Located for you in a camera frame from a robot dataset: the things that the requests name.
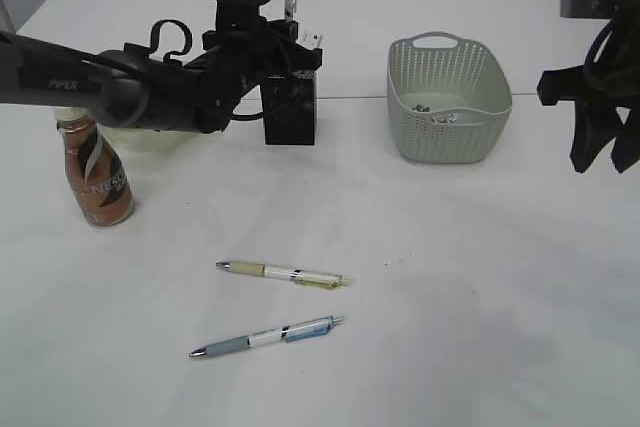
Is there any grey-green plastic basket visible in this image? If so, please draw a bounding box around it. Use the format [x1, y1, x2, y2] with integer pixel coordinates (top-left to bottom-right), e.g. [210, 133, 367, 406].
[386, 32, 513, 164]

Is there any black mesh pen holder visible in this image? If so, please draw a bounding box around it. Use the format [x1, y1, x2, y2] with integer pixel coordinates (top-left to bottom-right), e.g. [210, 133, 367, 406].
[260, 70, 317, 146]

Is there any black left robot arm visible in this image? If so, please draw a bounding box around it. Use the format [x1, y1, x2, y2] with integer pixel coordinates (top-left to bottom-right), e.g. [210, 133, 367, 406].
[1, 18, 322, 134]

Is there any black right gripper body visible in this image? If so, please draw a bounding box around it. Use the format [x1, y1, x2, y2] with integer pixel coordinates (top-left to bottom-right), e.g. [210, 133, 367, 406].
[537, 16, 639, 109]

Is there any blue grip white pen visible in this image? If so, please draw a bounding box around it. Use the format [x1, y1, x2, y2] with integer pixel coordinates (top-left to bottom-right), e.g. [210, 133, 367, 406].
[189, 316, 345, 359]

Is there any beige grip white pen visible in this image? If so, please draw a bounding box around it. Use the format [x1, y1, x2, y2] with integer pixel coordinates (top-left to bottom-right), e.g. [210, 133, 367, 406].
[216, 261, 352, 290]

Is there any pale green wavy glass bowl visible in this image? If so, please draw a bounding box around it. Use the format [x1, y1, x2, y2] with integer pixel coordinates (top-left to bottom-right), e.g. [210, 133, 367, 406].
[100, 126, 194, 153]

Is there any brown coffee drink bottle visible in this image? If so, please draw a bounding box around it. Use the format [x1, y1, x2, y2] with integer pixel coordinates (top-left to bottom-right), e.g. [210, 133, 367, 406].
[53, 107, 134, 227]

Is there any large paper piece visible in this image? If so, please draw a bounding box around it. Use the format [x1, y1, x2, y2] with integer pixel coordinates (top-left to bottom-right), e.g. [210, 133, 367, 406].
[431, 112, 458, 125]

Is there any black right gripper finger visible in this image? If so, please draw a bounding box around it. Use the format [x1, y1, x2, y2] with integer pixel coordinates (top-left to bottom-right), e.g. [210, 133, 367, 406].
[570, 101, 622, 173]
[611, 109, 640, 173]

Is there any clear plastic ruler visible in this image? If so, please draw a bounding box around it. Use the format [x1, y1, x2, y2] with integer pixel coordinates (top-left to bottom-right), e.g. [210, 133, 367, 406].
[299, 29, 323, 50]

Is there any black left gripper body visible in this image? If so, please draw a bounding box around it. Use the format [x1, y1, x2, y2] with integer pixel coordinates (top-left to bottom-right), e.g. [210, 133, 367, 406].
[189, 16, 323, 112]

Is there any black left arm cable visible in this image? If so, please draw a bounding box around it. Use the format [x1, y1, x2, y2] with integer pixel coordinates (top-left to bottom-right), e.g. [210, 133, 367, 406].
[124, 19, 301, 123]

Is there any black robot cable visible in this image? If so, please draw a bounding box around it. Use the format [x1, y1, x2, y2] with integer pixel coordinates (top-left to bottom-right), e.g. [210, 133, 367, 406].
[582, 21, 621, 98]

